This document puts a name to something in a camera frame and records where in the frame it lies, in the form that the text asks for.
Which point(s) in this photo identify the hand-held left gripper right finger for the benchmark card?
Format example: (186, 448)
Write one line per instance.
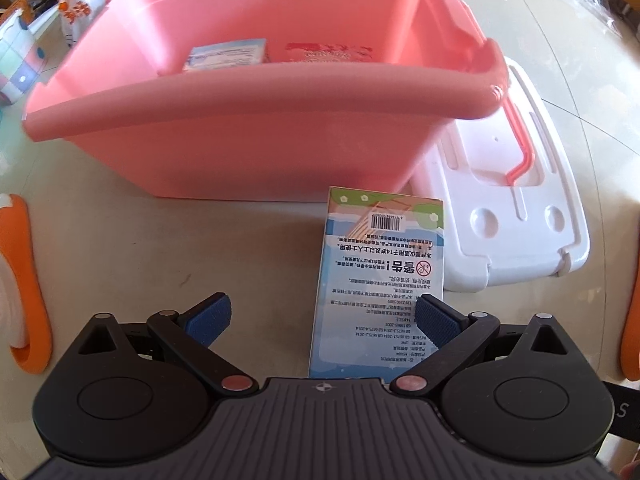
(436, 321)

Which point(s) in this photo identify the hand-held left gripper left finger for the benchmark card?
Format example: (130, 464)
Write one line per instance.
(209, 319)

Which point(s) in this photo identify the blue cardboard box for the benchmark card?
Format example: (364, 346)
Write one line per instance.
(372, 280)

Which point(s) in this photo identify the pink plastic storage bin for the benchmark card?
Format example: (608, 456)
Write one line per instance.
(240, 125)

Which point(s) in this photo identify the pink cardboard box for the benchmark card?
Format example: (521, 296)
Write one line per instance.
(225, 55)

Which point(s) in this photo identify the pink printed packet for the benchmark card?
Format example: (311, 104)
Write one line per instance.
(327, 52)

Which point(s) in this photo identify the orange slipper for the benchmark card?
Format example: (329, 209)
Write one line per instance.
(30, 310)
(631, 345)

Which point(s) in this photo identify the white patterned bucket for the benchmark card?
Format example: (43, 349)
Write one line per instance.
(20, 60)

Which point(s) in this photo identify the white bag with orange print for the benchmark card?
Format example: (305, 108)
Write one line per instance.
(82, 0)

